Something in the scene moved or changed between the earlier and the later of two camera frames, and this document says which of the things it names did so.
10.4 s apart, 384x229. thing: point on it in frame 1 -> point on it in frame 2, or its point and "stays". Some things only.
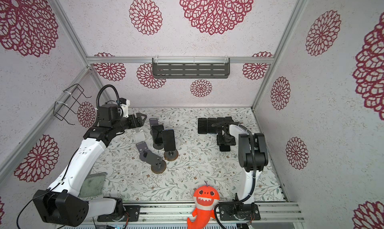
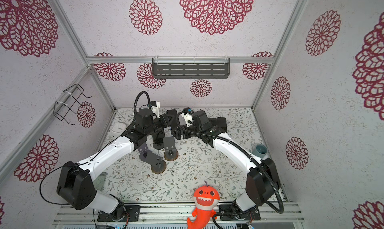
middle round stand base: [171, 155] stays
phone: [169, 140] -> [172, 118]
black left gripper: [140, 122] -> [165, 120]
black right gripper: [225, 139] -> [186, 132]
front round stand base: [159, 167] stays
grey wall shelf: [191, 67] stays
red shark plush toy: [206, 199] stays
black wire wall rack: [62, 108] stays
